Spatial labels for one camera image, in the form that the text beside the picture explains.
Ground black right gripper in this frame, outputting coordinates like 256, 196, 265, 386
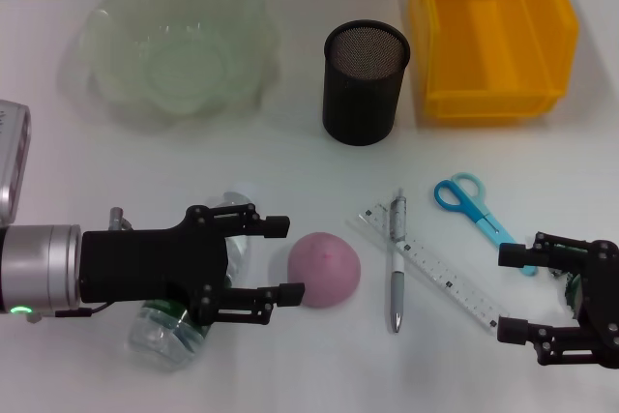
496, 231, 619, 369

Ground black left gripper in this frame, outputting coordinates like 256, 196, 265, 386
79, 203, 307, 328

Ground pink peach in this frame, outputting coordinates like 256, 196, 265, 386
287, 231, 363, 310

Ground blue teal scissors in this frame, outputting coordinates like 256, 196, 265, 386
433, 171, 539, 277

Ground clear water bottle green label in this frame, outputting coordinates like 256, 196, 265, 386
126, 190, 257, 373

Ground clear plastic ruler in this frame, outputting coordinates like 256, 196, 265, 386
357, 203, 512, 335

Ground grey white ballpoint pen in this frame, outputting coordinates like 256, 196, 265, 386
389, 188, 408, 335

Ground black mesh pen holder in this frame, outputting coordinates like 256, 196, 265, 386
322, 19, 412, 147

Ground green glass fruit plate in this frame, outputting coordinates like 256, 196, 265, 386
79, 0, 284, 132

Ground yellow plastic bin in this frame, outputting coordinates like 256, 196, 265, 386
408, 0, 580, 120

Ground left arm connector cable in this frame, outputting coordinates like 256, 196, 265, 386
26, 207, 134, 325

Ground left wrist camera silver box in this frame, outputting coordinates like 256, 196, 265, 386
0, 99, 33, 221

